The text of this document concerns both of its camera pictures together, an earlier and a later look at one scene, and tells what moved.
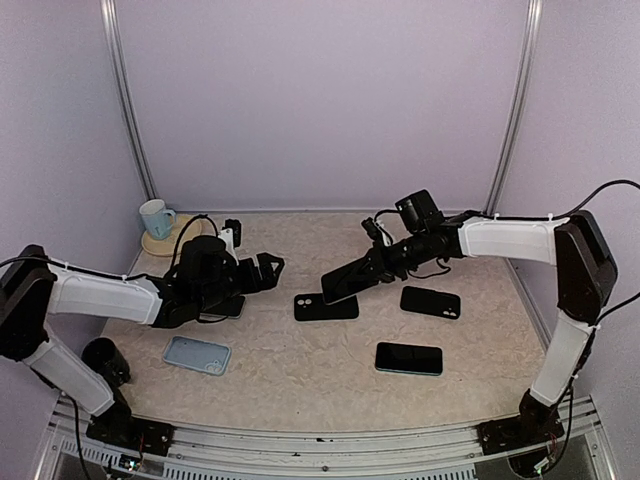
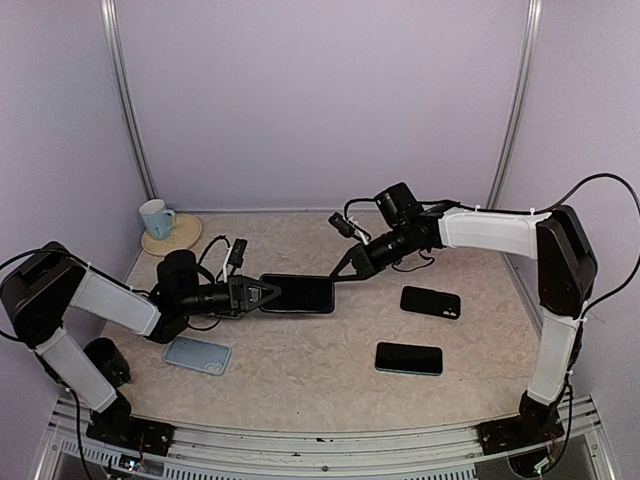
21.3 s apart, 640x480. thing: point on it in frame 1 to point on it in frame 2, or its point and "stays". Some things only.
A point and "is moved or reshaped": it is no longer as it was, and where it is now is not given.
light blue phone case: [198, 354] stays
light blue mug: [157, 220] stays
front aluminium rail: [326, 449] stays
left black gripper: [269, 280] to [245, 306]
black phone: [349, 280] is moved or reshaped
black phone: [409, 358] stays
